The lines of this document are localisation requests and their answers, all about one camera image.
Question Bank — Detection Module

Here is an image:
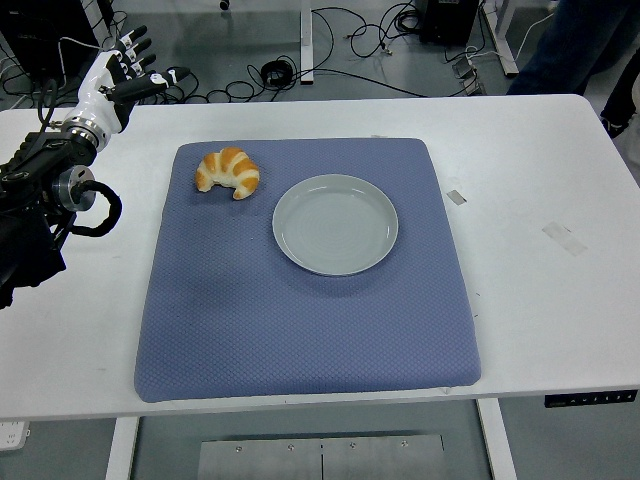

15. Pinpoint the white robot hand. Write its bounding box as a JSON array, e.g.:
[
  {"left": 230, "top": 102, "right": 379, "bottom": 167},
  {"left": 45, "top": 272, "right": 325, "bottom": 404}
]
[{"left": 73, "top": 25, "right": 192, "bottom": 136}]

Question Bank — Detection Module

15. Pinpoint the golden croissant bread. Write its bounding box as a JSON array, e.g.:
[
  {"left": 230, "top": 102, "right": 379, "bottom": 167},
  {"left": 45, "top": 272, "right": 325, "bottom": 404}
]
[{"left": 194, "top": 145, "right": 261, "bottom": 201}]

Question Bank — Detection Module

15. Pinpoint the round grey plate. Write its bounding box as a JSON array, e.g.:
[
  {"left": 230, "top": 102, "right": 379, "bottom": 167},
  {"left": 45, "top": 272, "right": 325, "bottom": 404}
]
[{"left": 272, "top": 173, "right": 400, "bottom": 278}]

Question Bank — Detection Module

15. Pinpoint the grey metal plate with screws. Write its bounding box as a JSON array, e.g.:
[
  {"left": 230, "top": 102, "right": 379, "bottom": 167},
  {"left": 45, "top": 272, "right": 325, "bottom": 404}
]
[{"left": 198, "top": 434, "right": 445, "bottom": 480}]

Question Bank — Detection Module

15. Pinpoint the white background desk leg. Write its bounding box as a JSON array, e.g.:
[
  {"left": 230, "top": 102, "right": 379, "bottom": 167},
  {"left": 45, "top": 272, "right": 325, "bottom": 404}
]
[
  {"left": 480, "top": 0, "right": 521, "bottom": 79},
  {"left": 89, "top": 0, "right": 121, "bottom": 54},
  {"left": 299, "top": 0, "right": 315, "bottom": 85}
]

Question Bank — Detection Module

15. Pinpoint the large black equipment case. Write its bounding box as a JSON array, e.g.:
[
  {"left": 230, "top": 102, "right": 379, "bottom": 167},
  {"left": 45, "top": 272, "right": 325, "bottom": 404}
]
[{"left": 0, "top": 0, "right": 114, "bottom": 84}]

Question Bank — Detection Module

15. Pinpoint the blue quilted mat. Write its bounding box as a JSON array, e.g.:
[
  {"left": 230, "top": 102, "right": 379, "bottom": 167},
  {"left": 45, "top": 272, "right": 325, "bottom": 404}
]
[{"left": 133, "top": 137, "right": 484, "bottom": 405}]

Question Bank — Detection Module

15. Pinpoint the white power strip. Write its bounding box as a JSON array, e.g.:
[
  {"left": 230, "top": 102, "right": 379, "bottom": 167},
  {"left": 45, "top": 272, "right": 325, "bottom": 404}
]
[{"left": 0, "top": 419, "right": 31, "bottom": 454}]

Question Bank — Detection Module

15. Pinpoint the white table leg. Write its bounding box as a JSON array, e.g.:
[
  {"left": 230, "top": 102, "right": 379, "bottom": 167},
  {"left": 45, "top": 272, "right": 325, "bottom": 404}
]
[
  {"left": 475, "top": 398, "right": 519, "bottom": 480},
  {"left": 104, "top": 417, "right": 141, "bottom": 480}
]

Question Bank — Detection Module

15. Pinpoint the small black equipment box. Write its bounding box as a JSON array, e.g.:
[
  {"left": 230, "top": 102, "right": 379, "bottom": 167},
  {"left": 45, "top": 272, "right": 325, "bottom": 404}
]
[{"left": 418, "top": 0, "right": 482, "bottom": 46}]

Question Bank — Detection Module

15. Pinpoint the grey foot pedal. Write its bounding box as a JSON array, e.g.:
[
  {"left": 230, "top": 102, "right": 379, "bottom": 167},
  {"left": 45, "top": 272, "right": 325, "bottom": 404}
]
[{"left": 452, "top": 52, "right": 487, "bottom": 97}]

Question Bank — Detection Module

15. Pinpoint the person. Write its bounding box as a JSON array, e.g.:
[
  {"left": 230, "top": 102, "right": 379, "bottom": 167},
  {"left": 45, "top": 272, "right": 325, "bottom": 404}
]
[{"left": 505, "top": 0, "right": 640, "bottom": 140}]

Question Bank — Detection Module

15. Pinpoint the large clear tape strip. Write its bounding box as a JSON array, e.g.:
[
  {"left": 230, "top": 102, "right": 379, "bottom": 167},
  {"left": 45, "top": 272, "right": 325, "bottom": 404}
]
[{"left": 541, "top": 220, "right": 589, "bottom": 258}]

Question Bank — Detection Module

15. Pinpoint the black table control panel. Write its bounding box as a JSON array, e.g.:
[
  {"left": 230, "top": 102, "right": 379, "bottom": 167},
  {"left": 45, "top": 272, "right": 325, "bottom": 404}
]
[{"left": 543, "top": 391, "right": 640, "bottom": 410}]

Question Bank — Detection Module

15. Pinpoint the white cable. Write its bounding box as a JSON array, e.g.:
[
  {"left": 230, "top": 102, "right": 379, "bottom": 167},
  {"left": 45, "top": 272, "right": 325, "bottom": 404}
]
[{"left": 57, "top": 36, "right": 106, "bottom": 52}]

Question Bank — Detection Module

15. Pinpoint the coiled black cable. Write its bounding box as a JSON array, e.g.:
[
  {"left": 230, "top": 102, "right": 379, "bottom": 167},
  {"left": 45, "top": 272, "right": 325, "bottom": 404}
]
[{"left": 260, "top": 59, "right": 296, "bottom": 90}]

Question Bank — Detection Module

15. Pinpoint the long black floor cable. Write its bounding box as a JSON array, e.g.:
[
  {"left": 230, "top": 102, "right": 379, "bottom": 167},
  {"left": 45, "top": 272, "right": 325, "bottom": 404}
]
[{"left": 294, "top": 67, "right": 469, "bottom": 99}]

